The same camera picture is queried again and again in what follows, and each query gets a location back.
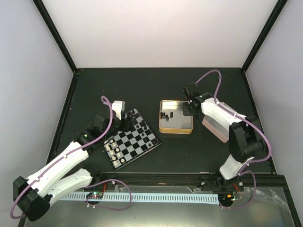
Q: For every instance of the light blue cable duct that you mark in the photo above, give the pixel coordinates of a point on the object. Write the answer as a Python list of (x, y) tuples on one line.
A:
[(143, 197)]

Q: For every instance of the black and grey chessboard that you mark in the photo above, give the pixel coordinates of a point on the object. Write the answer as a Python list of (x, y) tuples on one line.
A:
[(136, 145)]

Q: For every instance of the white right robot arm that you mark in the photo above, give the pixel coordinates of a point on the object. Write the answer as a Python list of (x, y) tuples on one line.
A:
[(243, 134)]

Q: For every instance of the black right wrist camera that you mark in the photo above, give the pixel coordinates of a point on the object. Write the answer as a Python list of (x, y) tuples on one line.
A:
[(191, 91)]

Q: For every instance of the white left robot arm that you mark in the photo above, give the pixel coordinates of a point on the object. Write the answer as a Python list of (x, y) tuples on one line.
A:
[(33, 196)]

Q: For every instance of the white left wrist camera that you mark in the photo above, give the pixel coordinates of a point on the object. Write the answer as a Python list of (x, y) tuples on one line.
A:
[(118, 107)]

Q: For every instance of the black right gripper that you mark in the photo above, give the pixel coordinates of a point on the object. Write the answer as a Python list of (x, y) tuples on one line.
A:
[(186, 112)]

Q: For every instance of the gold metal tin base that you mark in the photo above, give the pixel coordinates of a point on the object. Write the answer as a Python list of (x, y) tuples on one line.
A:
[(179, 124)]

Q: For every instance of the silver tin lid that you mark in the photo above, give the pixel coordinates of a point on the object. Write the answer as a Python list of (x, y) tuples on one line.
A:
[(217, 120)]

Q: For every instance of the black pieces in tin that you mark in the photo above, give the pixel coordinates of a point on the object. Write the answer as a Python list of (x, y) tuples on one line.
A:
[(166, 116)]

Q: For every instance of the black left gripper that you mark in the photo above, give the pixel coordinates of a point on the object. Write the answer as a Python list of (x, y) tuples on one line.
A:
[(128, 123)]

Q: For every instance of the white chess piece row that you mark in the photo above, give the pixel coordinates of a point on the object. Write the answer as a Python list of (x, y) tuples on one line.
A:
[(115, 150)]

